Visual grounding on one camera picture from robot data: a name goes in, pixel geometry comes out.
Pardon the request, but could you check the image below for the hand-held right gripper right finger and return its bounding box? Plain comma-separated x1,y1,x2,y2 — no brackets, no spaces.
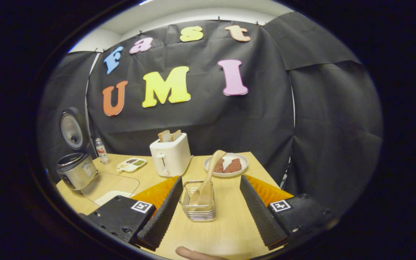
239,175,338,250

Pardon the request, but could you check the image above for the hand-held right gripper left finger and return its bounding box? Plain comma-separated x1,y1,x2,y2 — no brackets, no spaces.
80,176,183,252

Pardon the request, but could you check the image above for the wire metal chopstick holder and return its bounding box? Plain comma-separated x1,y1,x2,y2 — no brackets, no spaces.
179,180,217,222

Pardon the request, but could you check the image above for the wooden spoon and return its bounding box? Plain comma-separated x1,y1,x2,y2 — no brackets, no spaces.
189,149,227,207

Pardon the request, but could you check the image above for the silver black rice cooker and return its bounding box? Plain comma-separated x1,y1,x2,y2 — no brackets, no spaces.
56,107,99,191

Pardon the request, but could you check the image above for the white round plate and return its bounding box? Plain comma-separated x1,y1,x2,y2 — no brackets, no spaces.
203,153,249,178

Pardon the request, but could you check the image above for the white divided bean dish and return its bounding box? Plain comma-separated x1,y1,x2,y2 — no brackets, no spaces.
117,157,147,173

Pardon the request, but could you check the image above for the white toaster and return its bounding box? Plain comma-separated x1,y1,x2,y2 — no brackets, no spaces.
149,133,192,177

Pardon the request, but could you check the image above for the small clear bottle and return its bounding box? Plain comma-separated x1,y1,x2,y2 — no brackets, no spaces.
95,138,110,165

